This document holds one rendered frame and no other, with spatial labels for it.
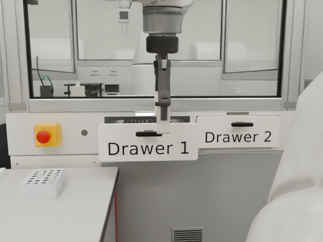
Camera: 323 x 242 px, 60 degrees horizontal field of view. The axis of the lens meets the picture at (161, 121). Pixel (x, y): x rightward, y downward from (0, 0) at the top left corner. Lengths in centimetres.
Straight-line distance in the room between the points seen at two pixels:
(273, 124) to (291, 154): 87
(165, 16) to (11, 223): 54
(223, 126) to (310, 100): 82
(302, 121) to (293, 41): 92
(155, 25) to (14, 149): 67
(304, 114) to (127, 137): 67
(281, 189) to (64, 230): 50
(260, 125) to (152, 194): 45
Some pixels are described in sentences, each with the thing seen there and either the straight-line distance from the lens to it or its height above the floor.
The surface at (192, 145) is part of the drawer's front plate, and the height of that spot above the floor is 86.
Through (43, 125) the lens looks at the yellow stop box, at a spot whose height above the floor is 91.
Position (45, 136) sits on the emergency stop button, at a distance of 94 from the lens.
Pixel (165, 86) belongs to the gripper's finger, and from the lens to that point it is 59.
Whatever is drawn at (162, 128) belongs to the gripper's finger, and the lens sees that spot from 63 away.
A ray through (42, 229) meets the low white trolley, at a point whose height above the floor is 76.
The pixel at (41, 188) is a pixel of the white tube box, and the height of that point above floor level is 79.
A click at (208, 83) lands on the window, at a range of 100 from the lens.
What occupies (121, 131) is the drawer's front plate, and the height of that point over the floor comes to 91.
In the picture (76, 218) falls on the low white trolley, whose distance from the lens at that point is 66.
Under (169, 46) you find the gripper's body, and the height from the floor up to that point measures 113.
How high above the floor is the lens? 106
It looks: 9 degrees down
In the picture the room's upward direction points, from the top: straight up
